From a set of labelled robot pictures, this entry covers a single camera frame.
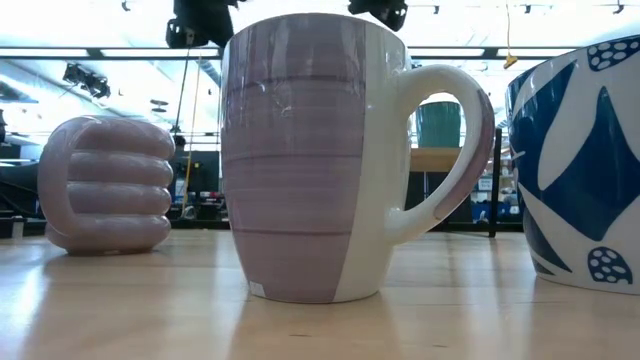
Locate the dark teal speckled mug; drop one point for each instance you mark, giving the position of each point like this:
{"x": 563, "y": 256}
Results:
{"x": 438, "y": 125}

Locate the purple striped white mug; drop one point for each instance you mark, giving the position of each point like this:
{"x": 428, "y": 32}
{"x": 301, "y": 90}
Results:
{"x": 295, "y": 175}

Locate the lilac ribbed mug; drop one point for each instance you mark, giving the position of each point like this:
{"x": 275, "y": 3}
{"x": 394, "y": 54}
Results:
{"x": 120, "y": 185}

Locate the blue white patterned mug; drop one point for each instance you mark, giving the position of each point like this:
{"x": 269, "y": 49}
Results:
{"x": 590, "y": 165}

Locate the long ceiling light bar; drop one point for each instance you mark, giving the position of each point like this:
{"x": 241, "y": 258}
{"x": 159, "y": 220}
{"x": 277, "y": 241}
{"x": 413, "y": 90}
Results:
{"x": 125, "y": 52}

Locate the black ceiling fixture cluster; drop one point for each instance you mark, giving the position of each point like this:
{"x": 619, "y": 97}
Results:
{"x": 90, "y": 82}

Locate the black background cabinet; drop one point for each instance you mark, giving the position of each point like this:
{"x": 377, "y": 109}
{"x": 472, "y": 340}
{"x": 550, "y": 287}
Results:
{"x": 202, "y": 170}

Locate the wooden riser shelf black legs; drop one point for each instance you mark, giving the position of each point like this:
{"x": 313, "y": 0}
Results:
{"x": 435, "y": 160}

